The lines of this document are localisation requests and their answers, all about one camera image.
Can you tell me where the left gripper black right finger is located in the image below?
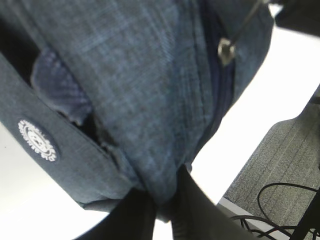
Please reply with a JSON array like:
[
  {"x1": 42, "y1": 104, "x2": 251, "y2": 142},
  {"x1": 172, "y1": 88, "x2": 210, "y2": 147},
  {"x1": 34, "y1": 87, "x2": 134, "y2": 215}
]
[{"x1": 171, "y1": 166, "x2": 256, "y2": 240}]

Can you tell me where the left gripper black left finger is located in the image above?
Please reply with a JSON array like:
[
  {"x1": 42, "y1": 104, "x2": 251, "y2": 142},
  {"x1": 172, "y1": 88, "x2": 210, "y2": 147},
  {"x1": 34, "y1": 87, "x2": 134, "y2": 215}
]
[{"x1": 77, "y1": 189, "x2": 157, "y2": 240}]

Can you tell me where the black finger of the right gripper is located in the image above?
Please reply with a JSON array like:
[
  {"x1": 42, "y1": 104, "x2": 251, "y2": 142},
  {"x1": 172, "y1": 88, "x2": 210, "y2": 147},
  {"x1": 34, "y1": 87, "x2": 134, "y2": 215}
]
[{"x1": 265, "y1": 0, "x2": 320, "y2": 37}]

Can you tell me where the dark blue lunch bag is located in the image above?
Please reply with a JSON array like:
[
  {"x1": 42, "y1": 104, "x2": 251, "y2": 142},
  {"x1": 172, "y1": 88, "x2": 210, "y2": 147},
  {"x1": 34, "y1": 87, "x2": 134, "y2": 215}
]
[{"x1": 0, "y1": 0, "x2": 274, "y2": 221}]

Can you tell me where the black floor cable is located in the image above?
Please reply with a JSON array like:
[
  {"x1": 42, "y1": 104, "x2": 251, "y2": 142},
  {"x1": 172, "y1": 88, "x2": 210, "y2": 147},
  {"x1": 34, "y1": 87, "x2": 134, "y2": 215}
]
[{"x1": 229, "y1": 182, "x2": 320, "y2": 240}]

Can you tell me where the metal zipper pull ring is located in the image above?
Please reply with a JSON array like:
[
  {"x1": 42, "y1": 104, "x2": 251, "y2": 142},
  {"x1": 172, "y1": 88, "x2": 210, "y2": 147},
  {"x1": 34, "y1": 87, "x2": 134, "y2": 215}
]
[{"x1": 217, "y1": 0, "x2": 262, "y2": 67}]

